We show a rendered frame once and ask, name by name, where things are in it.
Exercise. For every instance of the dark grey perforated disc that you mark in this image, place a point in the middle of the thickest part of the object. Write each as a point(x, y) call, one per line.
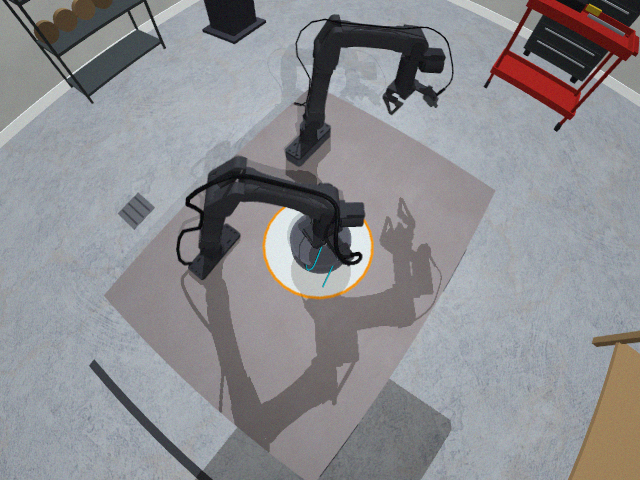
point(305, 252)

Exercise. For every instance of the white circular mat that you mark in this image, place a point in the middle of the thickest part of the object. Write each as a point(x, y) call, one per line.
point(292, 275)

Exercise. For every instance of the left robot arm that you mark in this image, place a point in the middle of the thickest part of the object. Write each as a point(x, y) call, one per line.
point(410, 42)

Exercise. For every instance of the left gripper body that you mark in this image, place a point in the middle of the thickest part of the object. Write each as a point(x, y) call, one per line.
point(403, 85)

